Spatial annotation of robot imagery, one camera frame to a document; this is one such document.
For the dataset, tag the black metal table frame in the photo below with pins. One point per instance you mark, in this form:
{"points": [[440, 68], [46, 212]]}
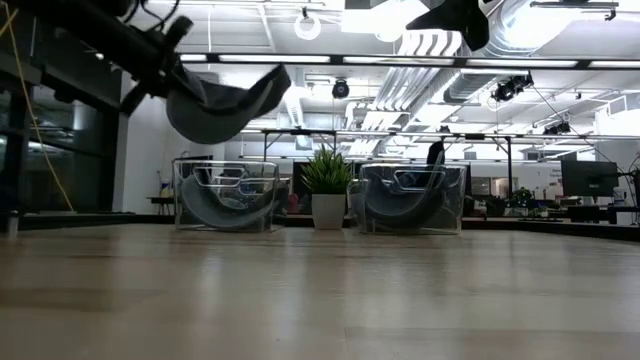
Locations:
{"points": [[550, 229]]}

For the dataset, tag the black background table frame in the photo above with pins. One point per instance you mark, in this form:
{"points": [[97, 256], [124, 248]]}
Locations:
{"points": [[300, 132]]}

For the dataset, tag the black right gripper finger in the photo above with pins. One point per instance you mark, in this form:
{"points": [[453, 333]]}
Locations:
{"points": [[460, 17]]}

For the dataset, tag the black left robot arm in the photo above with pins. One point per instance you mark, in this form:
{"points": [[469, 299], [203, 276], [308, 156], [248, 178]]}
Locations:
{"points": [[90, 27]]}

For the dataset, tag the light grey cap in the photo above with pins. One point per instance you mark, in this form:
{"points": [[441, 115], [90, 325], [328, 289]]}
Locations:
{"points": [[220, 217]]}

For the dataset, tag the black framed glass partition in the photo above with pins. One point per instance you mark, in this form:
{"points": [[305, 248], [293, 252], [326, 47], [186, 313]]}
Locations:
{"points": [[75, 150]]}

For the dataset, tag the pink background object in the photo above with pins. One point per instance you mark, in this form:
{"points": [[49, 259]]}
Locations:
{"points": [[294, 203]]}

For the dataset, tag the black computer monitor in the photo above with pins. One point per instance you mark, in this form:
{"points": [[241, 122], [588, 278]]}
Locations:
{"points": [[590, 177]]}

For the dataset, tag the black background desk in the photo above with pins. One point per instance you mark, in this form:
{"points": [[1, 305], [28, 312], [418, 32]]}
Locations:
{"points": [[590, 214]]}

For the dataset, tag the green background plant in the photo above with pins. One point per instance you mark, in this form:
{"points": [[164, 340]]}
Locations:
{"points": [[522, 196]]}

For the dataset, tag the small silver post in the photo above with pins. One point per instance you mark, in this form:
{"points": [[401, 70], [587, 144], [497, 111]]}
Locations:
{"points": [[12, 225]]}

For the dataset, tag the small green potted plant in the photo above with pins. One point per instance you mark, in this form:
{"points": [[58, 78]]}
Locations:
{"points": [[328, 210]]}

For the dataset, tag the clear plastic bin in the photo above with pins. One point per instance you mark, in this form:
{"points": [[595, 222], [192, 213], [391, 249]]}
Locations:
{"points": [[225, 227], [455, 220]]}

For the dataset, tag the black round ceiling camera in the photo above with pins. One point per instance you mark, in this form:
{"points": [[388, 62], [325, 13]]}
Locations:
{"points": [[340, 89]]}

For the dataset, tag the black overhead light rail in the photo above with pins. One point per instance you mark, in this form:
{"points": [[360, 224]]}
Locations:
{"points": [[582, 63]]}

